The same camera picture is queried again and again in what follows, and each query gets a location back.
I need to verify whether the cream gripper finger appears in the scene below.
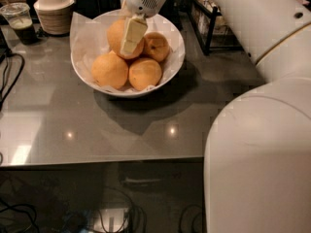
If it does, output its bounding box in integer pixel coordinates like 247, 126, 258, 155
121, 16, 148, 55

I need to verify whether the orange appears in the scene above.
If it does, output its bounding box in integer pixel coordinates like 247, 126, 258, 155
106, 19, 144, 59
143, 32, 170, 62
91, 53, 128, 89
128, 58, 162, 91

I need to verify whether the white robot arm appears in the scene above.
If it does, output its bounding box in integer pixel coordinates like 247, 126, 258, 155
204, 0, 311, 233

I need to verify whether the white ceramic bowl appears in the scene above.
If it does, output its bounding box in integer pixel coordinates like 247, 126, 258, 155
70, 9, 187, 99

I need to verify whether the dark cylinder container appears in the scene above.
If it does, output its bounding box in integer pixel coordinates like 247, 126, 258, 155
159, 0, 183, 30

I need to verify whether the white paper liner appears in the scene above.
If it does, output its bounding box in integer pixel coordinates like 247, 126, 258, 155
69, 11, 186, 95

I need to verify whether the stack of paper bowls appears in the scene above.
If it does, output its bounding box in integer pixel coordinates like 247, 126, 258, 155
34, 0, 74, 35

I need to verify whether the plastic cup with drink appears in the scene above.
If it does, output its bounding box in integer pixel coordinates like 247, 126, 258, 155
0, 2, 38, 45

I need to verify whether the black wire snack basket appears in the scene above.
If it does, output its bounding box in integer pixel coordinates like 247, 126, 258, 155
187, 0, 242, 55

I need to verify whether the black cable on table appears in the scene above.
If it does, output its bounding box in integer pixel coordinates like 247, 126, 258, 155
0, 50, 26, 112

